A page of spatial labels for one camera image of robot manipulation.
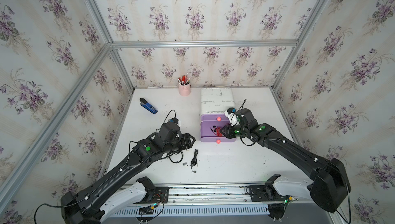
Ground aluminium frame rail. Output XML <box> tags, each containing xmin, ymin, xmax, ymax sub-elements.
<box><xmin>112</xmin><ymin>39</ymin><xmax>299</xmax><ymax>49</ymax></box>

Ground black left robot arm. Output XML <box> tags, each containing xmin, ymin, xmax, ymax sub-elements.
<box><xmin>59</xmin><ymin>118</ymin><xmax>195</xmax><ymax>224</ymax></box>

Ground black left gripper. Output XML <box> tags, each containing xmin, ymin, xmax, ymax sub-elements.
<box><xmin>162</xmin><ymin>132</ymin><xmax>198</xmax><ymax>155</ymax></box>

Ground white drawer cabinet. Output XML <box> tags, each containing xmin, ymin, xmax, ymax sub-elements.
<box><xmin>200</xmin><ymin>88</ymin><xmax>236</xmax><ymax>115</ymax></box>

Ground red pens in cup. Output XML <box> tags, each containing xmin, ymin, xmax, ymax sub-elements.
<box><xmin>178</xmin><ymin>75</ymin><xmax>190</xmax><ymax>86</ymax></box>

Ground blue stapler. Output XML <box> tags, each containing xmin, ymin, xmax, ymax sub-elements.
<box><xmin>139</xmin><ymin>98</ymin><xmax>157</xmax><ymax>114</ymax></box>

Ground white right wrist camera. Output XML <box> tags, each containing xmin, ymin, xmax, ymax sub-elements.
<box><xmin>225</xmin><ymin>107</ymin><xmax>239</xmax><ymax>126</ymax></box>

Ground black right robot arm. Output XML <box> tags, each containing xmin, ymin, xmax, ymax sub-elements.
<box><xmin>220</xmin><ymin>108</ymin><xmax>351</xmax><ymax>213</ymax></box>

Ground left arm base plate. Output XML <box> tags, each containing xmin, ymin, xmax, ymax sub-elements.
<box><xmin>138</xmin><ymin>187</ymin><xmax>170</xmax><ymax>204</ymax></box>

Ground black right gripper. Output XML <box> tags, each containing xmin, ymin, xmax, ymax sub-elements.
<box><xmin>217</xmin><ymin>123</ymin><xmax>249</xmax><ymax>139</ymax></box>

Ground pink pen cup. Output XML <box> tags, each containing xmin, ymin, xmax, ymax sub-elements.
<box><xmin>178</xmin><ymin>84</ymin><xmax>191</xmax><ymax>96</ymax></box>

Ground black wired earphones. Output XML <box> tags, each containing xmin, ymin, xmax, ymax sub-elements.
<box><xmin>183</xmin><ymin>149</ymin><xmax>199</xmax><ymax>174</ymax></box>
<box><xmin>168</xmin><ymin>151</ymin><xmax>184</xmax><ymax>164</ymax></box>

